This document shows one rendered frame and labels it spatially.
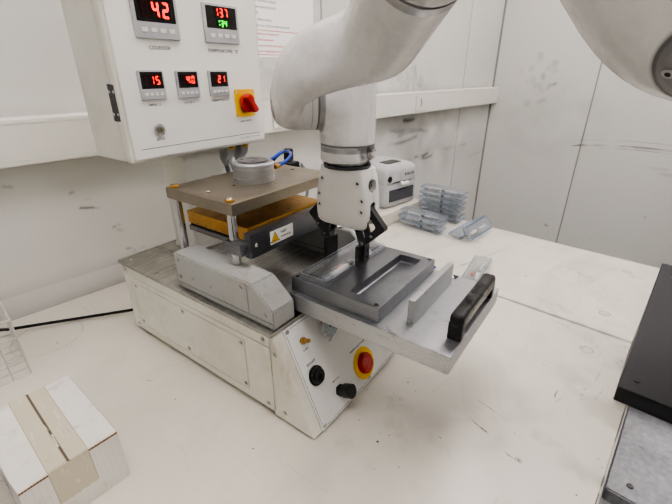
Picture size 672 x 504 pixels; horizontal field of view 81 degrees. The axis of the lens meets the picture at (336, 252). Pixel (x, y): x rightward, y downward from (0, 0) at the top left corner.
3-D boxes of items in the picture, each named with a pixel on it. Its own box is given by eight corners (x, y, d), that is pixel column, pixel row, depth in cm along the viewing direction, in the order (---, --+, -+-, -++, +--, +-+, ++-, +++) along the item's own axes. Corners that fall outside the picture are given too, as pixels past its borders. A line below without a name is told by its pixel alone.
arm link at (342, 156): (387, 142, 62) (385, 161, 63) (340, 137, 67) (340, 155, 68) (357, 150, 56) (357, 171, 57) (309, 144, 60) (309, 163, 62)
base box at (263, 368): (137, 328, 93) (120, 262, 86) (254, 269, 121) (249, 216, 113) (314, 441, 64) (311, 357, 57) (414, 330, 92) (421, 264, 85)
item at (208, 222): (189, 229, 77) (181, 181, 74) (269, 202, 94) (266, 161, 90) (250, 250, 68) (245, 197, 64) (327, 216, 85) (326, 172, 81)
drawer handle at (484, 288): (445, 338, 54) (449, 313, 52) (480, 292, 65) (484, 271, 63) (460, 343, 53) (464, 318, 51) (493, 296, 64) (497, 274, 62)
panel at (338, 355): (322, 431, 66) (281, 331, 63) (404, 341, 88) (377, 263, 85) (330, 433, 64) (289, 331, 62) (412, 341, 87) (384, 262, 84)
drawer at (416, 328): (281, 308, 67) (278, 267, 64) (352, 262, 84) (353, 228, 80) (447, 380, 52) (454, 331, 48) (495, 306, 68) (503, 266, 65)
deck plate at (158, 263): (117, 263, 86) (116, 259, 85) (240, 219, 111) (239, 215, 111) (270, 339, 61) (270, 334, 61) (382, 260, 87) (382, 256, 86)
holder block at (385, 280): (292, 289, 66) (291, 276, 65) (357, 249, 80) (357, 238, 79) (377, 323, 57) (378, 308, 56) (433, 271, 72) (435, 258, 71)
